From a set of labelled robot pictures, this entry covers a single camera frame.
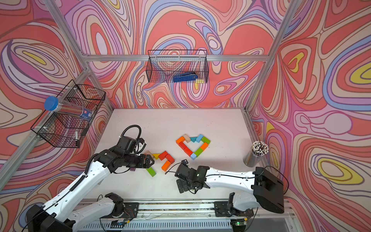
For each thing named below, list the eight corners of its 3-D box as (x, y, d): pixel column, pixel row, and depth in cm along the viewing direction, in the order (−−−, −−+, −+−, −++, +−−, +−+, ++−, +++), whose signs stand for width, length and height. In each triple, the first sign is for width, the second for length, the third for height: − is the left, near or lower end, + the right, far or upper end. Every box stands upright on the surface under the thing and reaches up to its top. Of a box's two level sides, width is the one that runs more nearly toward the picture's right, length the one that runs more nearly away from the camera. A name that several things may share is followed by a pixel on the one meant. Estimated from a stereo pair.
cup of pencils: (245, 167, 90) (256, 153, 75) (242, 156, 95) (252, 140, 80) (257, 167, 90) (271, 153, 75) (253, 156, 95) (265, 140, 80)
